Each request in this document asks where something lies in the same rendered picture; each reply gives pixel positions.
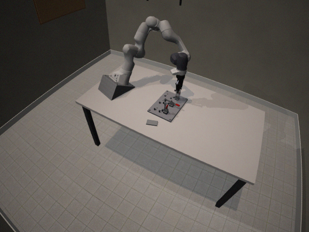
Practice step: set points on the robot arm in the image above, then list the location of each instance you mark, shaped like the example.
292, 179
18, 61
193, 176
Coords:
130, 51

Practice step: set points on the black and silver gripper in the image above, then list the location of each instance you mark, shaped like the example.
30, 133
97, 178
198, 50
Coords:
179, 84

